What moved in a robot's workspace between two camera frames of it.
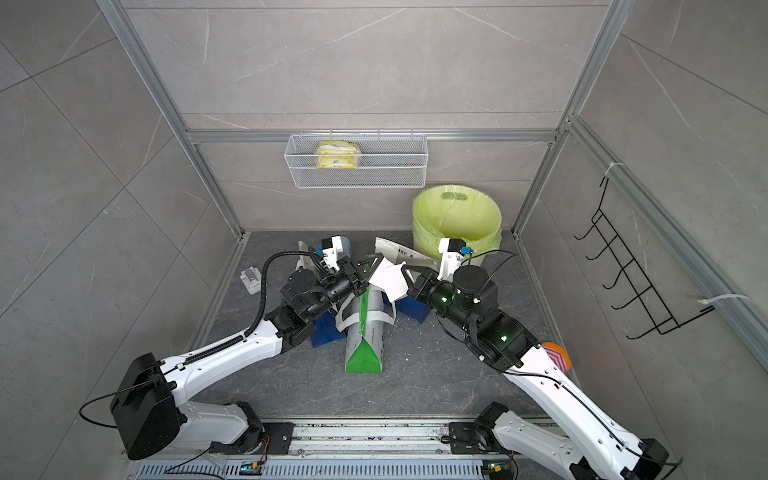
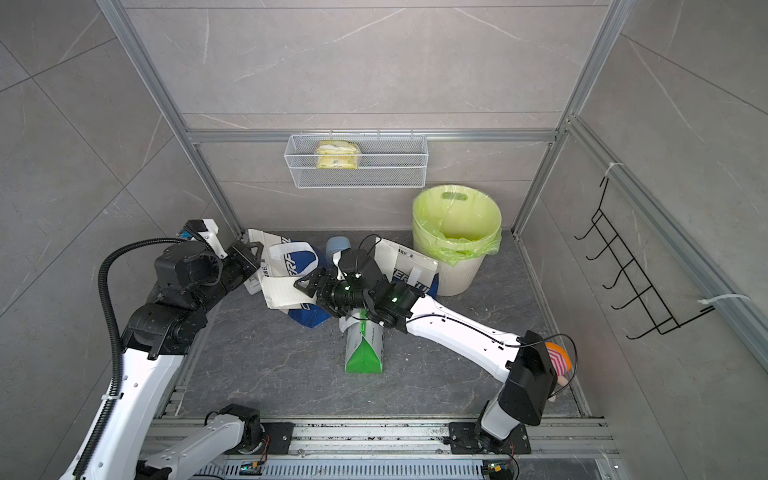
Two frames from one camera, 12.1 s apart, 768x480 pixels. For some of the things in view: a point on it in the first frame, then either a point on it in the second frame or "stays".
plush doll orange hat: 559,356 stays
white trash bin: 466,215 stays
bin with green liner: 453,211 stays
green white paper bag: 362,319 stays
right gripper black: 421,289 -> 324,275
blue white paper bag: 327,328 -> 289,258
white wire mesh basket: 357,161 stays
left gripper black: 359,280 -> 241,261
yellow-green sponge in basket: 337,154 stays
